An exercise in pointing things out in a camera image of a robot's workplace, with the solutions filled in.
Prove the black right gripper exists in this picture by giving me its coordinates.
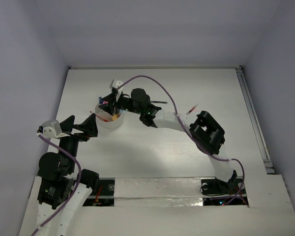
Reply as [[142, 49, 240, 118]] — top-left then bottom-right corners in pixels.
[[100, 90, 143, 114]]

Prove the blue capped glue bottle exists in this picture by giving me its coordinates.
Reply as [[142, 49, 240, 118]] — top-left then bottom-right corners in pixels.
[[98, 97, 104, 104]]

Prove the yellow cap eraser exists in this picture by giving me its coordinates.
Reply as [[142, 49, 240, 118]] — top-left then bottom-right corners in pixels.
[[112, 114, 118, 121]]

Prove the red gel pen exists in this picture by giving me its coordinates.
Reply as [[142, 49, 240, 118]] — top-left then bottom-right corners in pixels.
[[90, 111, 110, 122]]

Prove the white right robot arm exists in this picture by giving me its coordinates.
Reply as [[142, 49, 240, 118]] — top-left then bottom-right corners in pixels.
[[99, 88, 237, 195]]

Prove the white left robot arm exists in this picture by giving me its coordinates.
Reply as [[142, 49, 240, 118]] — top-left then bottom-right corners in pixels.
[[32, 113, 99, 236]]

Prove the white round pen holder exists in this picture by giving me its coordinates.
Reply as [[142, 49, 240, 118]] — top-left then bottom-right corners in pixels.
[[94, 103, 124, 129]]

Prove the red refill pen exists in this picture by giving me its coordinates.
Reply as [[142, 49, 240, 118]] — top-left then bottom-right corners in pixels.
[[186, 104, 198, 115]]

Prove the foil covered front beam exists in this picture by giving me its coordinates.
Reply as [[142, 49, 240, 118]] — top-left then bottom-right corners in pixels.
[[114, 177, 203, 207]]

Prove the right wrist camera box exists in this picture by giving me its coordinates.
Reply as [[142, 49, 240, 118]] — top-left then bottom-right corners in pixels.
[[110, 80, 123, 101]]

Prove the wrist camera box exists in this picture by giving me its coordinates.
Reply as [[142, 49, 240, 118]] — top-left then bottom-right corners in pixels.
[[36, 120, 70, 139], [110, 80, 123, 101]]

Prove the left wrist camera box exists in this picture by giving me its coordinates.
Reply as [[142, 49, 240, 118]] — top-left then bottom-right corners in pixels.
[[36, 120, 70, 139]]

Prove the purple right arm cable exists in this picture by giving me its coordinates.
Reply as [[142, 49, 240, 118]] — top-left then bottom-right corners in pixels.
[[118, 75, 245, 206]]

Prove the aluminium side rail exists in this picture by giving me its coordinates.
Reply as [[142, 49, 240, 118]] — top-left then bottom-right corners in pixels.
[[236, 67, 276, 175]]

